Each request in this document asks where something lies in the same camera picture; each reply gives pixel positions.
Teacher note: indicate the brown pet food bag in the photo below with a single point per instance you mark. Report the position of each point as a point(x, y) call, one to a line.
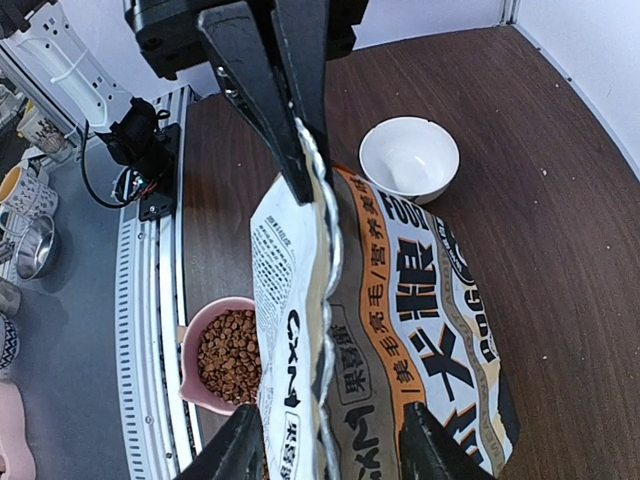
point(364, 304)

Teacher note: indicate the white ceramic bowl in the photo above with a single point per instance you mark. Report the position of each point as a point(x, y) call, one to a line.
point(411, 157)

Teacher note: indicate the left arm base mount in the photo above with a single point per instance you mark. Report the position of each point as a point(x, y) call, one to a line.
point(149, 153)

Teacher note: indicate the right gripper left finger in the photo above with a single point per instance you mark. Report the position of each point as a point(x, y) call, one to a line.
point(235, 453)

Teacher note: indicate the patterned grey mug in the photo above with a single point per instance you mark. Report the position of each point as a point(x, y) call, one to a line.
point(23, 194)

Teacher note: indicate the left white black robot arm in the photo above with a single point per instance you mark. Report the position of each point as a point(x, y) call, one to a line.
point(42, 29)

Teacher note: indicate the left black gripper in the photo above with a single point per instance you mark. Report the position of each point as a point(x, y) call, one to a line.
point(269, 58)

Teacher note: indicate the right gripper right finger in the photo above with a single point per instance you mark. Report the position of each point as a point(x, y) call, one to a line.
point(427, 451)

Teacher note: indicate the pink pet bowl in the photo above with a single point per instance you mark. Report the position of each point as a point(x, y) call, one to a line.
point(191, 389)

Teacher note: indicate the front aluminium rail frame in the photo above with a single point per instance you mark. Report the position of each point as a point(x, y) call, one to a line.
point(98, 366)

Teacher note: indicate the steel bowl on floor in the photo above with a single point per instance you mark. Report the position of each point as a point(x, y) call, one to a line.
point(37, 249)

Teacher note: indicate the patterned glass cup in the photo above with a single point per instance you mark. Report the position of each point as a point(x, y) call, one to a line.
point(43, 134)

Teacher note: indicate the pink object on floor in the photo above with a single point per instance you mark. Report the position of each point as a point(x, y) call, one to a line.
point(17, 461)

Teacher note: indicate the brown kibble in pink bowl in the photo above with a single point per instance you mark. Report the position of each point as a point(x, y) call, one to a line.
point(228, 357)

